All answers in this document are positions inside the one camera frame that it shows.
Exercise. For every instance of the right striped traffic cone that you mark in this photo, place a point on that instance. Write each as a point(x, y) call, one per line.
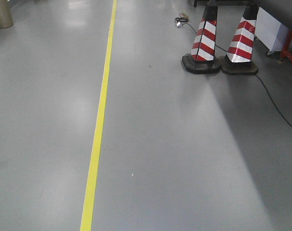
point(238, 58)

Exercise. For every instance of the striped traffic cone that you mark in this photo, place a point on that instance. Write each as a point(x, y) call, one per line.
point(238, 58)
point(202, 58)

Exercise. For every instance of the red frame white cabinet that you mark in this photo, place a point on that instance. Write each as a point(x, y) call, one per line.
point(274, 35)

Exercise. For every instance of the tan cylinder post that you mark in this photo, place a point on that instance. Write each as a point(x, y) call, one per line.
point(6, 20)

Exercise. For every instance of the left striped traffic cone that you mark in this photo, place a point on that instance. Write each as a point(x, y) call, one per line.
point(202, 58)

